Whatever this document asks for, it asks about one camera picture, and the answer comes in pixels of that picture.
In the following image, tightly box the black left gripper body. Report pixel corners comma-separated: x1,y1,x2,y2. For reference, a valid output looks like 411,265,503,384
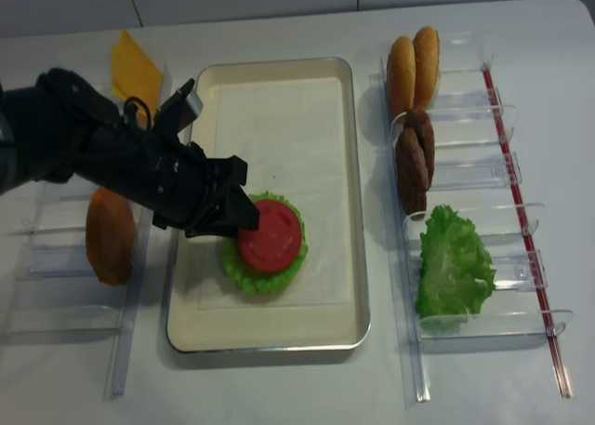
87,127,247,232

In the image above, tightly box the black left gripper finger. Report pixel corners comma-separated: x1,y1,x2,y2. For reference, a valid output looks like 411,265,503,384
185,216,238,238
222,185,260,231

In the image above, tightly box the red tomato slice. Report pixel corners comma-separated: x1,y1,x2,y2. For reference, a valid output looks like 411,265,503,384
238,198,302,273

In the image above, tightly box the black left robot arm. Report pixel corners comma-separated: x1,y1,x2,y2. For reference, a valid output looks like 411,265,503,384
1,68,259,237

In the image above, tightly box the green lettuce leaf on tray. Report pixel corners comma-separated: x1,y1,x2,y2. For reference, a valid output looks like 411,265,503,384
219,192,309,296

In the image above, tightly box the yellow cheese slice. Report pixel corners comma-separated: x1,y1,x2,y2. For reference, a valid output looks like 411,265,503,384
111,45,126,100

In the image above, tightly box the orange cheese slice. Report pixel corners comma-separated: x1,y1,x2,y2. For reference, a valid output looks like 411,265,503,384
114,30,164,113

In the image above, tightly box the front brown meat patty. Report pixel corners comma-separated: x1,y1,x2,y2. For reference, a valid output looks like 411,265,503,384
395,128,430,214

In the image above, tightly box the brown meat patty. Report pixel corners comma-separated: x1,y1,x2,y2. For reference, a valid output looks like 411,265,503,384
403,106,435,186
395,128,430,214

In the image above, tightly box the rear brown meat patty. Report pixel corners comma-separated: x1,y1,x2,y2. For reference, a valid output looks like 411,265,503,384
403,106,435,186

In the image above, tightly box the front bread bun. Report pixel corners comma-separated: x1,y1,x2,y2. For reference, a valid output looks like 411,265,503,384
387,35,416,117

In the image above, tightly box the bread bun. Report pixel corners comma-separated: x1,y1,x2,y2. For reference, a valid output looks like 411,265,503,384
387,35,416,117
413,26,440,109

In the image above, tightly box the green lettuce leaf in rack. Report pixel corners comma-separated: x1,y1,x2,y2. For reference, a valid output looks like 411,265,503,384
415,205,496,318

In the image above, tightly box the rear bread bun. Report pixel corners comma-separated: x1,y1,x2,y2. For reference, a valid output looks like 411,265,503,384
413,26,440,109

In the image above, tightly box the breaded fried patty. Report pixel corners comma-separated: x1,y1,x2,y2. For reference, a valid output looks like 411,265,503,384
86,187,136,286

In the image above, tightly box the white paper tray liner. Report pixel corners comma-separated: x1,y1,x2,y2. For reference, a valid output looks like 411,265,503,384
198,78,352,309

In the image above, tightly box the cream metal tray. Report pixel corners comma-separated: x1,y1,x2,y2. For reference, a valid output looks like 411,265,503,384
166,58,370,353

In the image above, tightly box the clear acrylic left rack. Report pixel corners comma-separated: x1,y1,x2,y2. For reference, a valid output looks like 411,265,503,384
1,69,152,398

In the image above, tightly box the clear acrylic rack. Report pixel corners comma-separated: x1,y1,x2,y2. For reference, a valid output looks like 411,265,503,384
375,32,574,404
1,69,152,398

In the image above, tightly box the clear acrylic right rack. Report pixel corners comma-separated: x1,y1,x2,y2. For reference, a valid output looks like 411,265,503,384
375,32,574,404

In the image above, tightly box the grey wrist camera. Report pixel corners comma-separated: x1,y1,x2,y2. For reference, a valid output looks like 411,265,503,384
152,78,204,135

